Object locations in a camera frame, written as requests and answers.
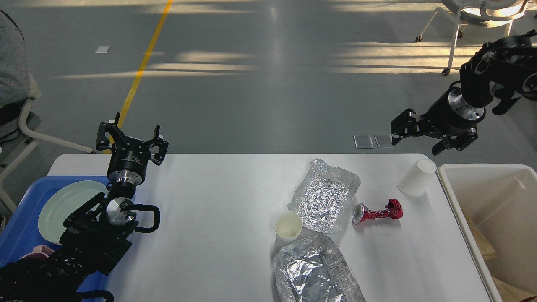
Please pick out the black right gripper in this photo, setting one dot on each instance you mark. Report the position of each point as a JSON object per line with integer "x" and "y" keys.
{"x": 451, "y": 115}

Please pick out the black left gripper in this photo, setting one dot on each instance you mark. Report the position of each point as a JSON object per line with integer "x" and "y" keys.
{"x": 129, "y": 159}

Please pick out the translucent plastic cup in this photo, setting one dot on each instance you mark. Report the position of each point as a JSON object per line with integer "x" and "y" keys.
{"x": 415, "y": 181}

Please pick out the crushed red soda can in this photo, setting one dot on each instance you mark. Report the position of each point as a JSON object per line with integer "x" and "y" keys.
{"x": 362, "y": 213}

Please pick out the light green plate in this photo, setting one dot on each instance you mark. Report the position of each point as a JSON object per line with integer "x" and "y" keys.
{"x": 62, "y": 204}

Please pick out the brown paper bag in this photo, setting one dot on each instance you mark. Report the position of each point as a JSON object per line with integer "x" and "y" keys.
{"x": 507, "y": 292}

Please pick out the pink mug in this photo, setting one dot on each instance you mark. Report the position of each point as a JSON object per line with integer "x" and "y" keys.
{"x": 39, "y": 252}

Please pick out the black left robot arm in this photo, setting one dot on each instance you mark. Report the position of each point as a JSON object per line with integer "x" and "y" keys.
{"x": 96, "y": 233}

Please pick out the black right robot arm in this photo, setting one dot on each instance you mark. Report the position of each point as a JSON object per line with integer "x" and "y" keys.
{"x": 504, "y": 69}

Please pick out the clear floor plate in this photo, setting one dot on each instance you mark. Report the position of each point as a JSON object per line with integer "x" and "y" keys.
{"x": 384, "y": 141}
{"x": 363, "y": 142}

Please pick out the white floor marker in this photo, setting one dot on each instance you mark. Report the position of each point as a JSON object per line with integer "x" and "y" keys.
{"x": 102, "y": 49}

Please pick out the white plastic bin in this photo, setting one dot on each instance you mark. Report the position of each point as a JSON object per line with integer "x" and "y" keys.
{"x": 500, "y": 199}

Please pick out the white chair left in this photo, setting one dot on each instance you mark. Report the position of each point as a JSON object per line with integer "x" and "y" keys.
{"x": 15, "y": 151}

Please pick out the crumpled foil upper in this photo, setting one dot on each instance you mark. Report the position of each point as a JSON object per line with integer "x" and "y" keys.
{"x": 324, "y": 198}

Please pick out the white office chair right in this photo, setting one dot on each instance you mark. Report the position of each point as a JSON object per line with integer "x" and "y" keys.
{"x": 481, "y": 13}

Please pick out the person in grey sweater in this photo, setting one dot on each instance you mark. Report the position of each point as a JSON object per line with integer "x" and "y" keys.
{"x": 14, "y": 77}

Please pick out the blue plastic tray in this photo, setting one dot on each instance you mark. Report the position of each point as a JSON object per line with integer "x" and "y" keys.
{"x": 22, "y": 234}

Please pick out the white paper cup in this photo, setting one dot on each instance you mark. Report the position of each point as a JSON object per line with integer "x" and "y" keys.
{"x": 288, "y": 227}

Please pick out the foil container lower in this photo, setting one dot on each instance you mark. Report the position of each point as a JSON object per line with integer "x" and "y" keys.
{"x": 314, "y": 270}

